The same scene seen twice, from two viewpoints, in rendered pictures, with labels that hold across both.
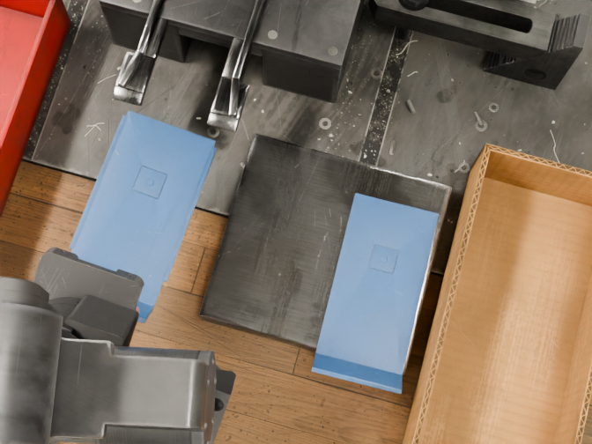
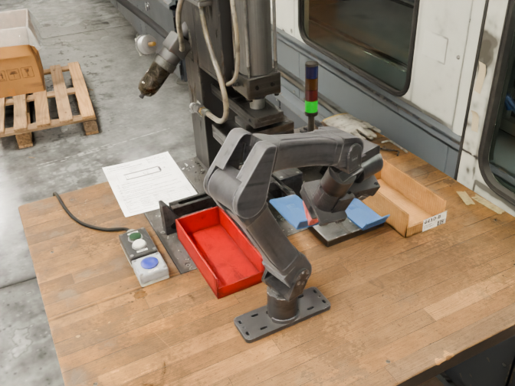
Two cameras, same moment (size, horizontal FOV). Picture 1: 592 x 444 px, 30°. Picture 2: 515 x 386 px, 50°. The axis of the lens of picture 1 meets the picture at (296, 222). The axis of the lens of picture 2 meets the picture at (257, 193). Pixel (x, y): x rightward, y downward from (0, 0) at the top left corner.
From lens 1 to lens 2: 1.01 m
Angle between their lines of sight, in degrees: 45
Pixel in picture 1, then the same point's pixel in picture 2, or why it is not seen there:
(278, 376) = (359, 243)
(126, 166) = (283, 207)
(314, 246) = not seen: hidden behind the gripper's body
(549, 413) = (421, 210)
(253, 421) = (365, 254)
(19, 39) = (212, 232)
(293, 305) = (345, 226)
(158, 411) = (370, 146)
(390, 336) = (372, 216)
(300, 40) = (288, 174)
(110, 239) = (297, 217)
